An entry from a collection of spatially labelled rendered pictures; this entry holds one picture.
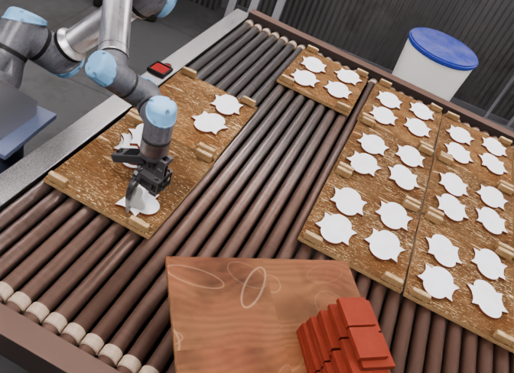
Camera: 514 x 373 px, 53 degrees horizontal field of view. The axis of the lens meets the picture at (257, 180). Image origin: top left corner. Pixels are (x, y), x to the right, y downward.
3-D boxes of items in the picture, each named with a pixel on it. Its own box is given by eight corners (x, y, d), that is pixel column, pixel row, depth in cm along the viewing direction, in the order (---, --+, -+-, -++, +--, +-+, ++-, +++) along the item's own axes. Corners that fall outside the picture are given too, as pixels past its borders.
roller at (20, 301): (-2, 316, 120) (-2, 304, 117) (279, 41, 269) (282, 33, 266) (15, 326, 120) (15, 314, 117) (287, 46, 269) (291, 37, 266)
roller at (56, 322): (34, 337, 119) (34, 325, 116) (296, 50, 268) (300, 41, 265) (52, 348, 119) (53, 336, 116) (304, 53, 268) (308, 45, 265)
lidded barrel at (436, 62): (433, 115, 456) (477, 46, 412) (432, 148, 412) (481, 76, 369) (374, 89, 457) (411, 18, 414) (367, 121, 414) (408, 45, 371)
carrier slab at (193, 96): (124, 118, 179) (125, 114, 178) (180, 72, 211) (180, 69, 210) (213, 163, 176) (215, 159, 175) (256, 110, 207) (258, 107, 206)
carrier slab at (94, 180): (43, 182, 148) (43, 177, 147) (125, 119, 179) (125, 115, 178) (148, 240, 144) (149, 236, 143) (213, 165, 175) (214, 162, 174)
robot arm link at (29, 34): (-18, 36, 159) (4, -2, 160) (21, 59, 169) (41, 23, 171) (-1, 40, 151) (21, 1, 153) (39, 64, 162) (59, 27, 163)
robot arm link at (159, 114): (171, 92, 132) (183, 111, 127) (164, 125, 139) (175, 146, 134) (141, 92, 128) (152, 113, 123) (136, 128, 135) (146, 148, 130)
